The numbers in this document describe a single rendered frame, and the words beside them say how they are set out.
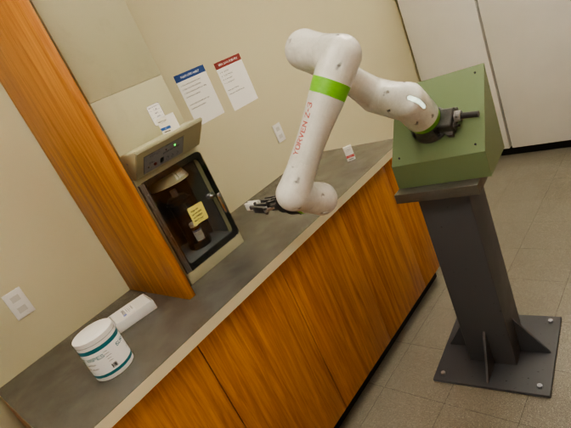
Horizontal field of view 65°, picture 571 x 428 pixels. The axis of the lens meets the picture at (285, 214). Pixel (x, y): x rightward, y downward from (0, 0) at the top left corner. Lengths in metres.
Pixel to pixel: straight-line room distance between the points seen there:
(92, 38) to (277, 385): 1.43
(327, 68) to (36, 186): 1.28
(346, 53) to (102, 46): 0.89
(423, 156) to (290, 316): 0.81
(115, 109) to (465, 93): 1.28
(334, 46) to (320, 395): 1.40
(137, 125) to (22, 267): 0.73
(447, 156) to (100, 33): 1.31
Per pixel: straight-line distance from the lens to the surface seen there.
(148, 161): 1.69
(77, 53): 1.76
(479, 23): 4.12
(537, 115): 4.22
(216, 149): 2.49
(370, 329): 2.29
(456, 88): 1.88
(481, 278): 2.03
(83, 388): 1.65
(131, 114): 1.78
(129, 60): 1.83
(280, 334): 1.82
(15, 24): 1.73
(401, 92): 1.66
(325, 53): 1.35
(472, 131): 1.77
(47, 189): 2.07
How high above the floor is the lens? 1.64
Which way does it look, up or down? 20 degrees down
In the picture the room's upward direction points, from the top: 24 degrees counter-clockwise
